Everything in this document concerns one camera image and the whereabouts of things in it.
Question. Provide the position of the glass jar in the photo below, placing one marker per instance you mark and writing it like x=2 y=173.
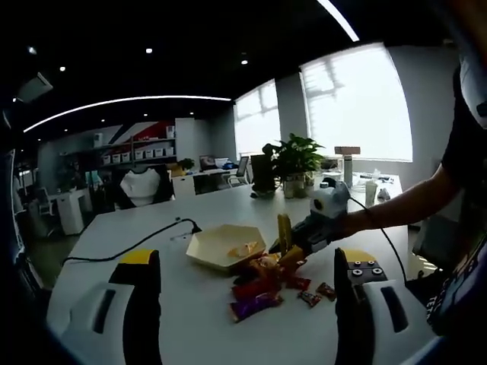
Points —
x=290 y=189
x=300 y=187

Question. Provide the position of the ceiling light strip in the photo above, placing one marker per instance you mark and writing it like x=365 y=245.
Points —
x=342 y=23
x=125 y=99

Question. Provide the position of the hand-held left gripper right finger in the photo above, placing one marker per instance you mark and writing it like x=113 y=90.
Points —
x=373 y=315

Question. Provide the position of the small potted plant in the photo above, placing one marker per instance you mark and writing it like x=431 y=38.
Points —
x=186 y=163

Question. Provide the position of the small white device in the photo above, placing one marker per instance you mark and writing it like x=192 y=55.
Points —
x=382 y=194

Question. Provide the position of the yellow food tongs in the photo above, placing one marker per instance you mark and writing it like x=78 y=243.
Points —
x=283 y=228

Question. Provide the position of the long red snack packet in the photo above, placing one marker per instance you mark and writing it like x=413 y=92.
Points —
x=255 y=288

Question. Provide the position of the metal storage shelf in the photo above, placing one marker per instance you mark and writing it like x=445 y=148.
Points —
x=129 y=142

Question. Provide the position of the white mesh office chair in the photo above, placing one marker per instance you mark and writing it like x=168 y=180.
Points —
x=241 y=169
x=43 y=201

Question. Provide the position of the row of white storage bins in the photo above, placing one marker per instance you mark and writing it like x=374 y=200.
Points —
x=144 y=154

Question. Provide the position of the white thermos bottle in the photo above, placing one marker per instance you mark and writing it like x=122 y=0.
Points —
x=348 y=169

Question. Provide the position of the purple snack packet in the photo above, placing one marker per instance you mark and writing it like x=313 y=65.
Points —
x=255 y=306

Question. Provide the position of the white chest-worn device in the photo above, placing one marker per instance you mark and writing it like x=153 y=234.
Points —
x=473 y=87

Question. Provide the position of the black headset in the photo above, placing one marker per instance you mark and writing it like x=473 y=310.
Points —
x=331 y=181

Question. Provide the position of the cream hexagonal container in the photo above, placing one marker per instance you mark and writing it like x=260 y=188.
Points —
x=220 y=239

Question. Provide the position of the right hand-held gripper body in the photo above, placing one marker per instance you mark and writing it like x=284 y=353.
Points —
x=333 y=201

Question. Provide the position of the green potted plant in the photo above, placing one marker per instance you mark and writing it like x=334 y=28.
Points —
x=296 y=156

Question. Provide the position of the dark red snack packet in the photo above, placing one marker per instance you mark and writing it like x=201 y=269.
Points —
x=298 y=282

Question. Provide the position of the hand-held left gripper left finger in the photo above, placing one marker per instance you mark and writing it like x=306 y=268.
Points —
x=95 y=315

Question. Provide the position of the small red candy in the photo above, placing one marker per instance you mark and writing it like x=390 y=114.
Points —
x=310 y=299
x=326 y=291

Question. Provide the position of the paper cup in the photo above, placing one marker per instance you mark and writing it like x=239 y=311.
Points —
x=371 y=192

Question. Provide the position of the black and white shirt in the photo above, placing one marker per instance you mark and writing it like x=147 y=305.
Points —
x=141 y=186

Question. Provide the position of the orange snack packet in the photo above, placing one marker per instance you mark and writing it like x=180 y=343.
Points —
x=266 y=262

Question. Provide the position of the ceiling air conditioner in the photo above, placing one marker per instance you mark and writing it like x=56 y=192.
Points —
x=36 y=85

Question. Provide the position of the open laptop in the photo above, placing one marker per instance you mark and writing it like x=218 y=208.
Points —
x=208 y=161

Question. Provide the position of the flat cardboard box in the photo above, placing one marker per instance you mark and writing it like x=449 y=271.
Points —
x=347 y=150

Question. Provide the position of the white cabinet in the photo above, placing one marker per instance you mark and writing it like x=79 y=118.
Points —
x=182 y=186

